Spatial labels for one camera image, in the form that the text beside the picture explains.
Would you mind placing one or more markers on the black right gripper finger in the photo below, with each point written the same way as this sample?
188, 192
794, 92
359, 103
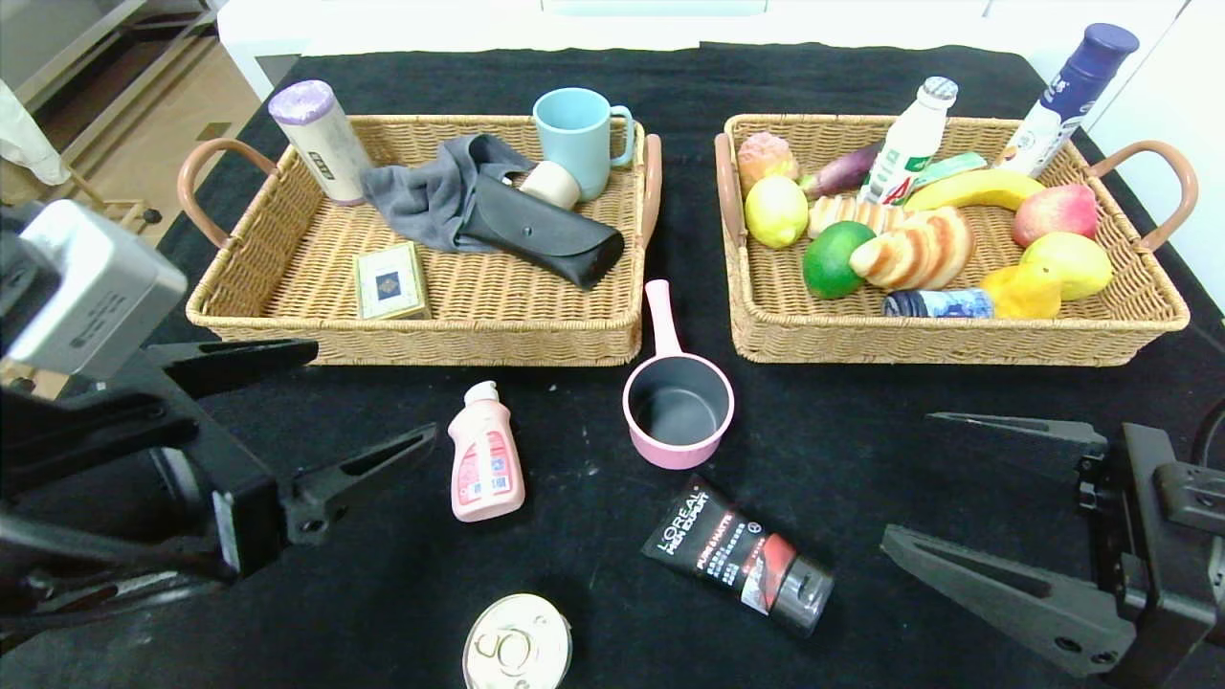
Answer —
1005, 593
1034, 429

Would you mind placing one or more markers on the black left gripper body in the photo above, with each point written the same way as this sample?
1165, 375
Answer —
241, 512

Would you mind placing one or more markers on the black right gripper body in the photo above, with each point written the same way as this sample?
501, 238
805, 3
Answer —
1147, 541

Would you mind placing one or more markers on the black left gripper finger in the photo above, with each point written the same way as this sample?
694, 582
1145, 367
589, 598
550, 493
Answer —
239, 359
368, 469

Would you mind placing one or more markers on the pink plastic bottle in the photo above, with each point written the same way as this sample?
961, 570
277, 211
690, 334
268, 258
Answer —
483, 459

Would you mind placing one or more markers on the toy croissant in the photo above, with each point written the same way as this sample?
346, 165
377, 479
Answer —
919, 251

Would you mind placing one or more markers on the green lime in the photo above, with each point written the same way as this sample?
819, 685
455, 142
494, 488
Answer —
833, 263

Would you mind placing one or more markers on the pink saucepan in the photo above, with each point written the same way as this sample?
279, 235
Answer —
662, 321

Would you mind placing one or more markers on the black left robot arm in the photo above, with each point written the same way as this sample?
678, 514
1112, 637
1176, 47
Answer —
57, 440

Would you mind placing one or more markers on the beige card box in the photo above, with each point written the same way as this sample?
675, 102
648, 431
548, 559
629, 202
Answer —
388, 282

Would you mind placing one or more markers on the yellow mango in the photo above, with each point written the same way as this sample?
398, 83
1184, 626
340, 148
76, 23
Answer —
1077, 263

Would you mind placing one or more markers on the wooden rack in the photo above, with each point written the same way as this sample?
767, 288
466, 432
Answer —
124, 212

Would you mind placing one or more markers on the red apple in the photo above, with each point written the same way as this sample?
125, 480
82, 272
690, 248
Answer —
1057, 212

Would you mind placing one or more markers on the round tin can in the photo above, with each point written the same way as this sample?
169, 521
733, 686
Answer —
517, 641

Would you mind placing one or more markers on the white tumbler with purple lid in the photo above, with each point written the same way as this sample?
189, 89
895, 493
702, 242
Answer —
321, 144

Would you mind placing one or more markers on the grey cloth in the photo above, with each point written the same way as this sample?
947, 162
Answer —
421, 201

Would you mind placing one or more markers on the yellow banana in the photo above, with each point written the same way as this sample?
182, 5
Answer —
986, 187

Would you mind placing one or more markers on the black cosmetic tube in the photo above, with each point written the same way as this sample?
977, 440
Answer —
727, 550

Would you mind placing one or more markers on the black glasses case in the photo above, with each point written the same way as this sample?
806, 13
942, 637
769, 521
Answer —
536, 234

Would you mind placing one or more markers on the sliced bread loaf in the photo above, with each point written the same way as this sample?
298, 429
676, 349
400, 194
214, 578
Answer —
842, 212

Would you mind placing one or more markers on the white milk drink bottle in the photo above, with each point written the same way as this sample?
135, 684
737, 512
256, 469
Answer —
904, 153

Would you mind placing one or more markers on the white hanging cloth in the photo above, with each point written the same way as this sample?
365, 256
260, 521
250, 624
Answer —
24, 144

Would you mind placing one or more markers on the purple eggplant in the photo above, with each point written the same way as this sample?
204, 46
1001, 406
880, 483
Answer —
837, 172

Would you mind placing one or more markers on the small beige cup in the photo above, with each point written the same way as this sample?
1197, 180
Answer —
550, 185

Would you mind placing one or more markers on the yellow lemon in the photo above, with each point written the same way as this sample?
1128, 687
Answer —
775, 211

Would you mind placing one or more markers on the white bottle with blue cap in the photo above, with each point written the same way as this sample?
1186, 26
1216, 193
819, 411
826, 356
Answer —
1072, 86

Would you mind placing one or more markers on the black table cloth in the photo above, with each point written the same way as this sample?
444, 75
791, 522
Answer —
459, 72

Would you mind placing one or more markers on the orange pink peach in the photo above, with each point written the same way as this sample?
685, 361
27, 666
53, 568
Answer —
766, 158

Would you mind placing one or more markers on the light blue mug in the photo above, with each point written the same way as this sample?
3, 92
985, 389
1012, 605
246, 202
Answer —
574, 134

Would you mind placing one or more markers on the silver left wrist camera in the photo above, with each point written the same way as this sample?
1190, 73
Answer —
96, 287

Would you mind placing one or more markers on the grey shelf frame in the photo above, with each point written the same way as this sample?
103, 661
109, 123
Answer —
167, 33

